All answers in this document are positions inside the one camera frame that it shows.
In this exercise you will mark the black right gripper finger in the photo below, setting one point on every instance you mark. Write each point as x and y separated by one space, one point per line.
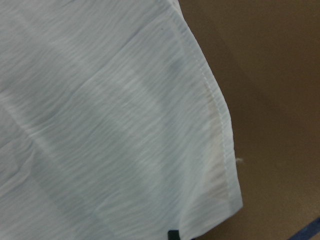
173 231

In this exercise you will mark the light blue button-up shirt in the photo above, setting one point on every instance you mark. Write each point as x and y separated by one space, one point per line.
112 124

